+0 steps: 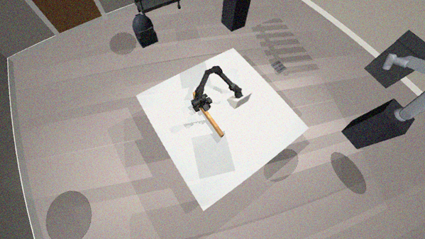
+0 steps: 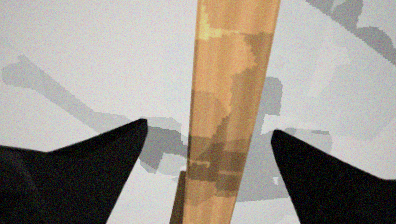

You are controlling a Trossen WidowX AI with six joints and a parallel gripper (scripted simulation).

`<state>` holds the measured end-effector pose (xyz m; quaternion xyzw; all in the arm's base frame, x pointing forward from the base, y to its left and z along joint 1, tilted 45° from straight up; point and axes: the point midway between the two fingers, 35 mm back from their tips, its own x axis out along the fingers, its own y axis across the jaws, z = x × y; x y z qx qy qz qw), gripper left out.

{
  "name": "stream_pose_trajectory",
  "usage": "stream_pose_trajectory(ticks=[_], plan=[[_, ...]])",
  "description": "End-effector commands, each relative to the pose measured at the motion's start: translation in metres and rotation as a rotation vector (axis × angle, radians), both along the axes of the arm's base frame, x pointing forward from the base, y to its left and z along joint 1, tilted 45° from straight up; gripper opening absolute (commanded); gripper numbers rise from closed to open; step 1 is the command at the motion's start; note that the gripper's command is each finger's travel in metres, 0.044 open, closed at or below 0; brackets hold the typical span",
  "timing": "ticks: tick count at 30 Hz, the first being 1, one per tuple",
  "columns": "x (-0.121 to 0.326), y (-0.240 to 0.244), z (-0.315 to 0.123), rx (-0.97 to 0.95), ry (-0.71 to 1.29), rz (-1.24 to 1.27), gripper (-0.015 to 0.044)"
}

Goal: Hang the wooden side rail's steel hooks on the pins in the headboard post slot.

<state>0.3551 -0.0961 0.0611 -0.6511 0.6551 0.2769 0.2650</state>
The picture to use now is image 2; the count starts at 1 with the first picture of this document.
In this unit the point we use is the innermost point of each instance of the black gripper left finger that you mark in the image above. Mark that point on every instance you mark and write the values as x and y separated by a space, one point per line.
79 183

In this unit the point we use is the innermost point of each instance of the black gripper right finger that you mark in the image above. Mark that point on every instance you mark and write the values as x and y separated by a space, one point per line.
326 190

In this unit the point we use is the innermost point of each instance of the wooden board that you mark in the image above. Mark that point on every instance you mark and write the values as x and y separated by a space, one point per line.
233 42

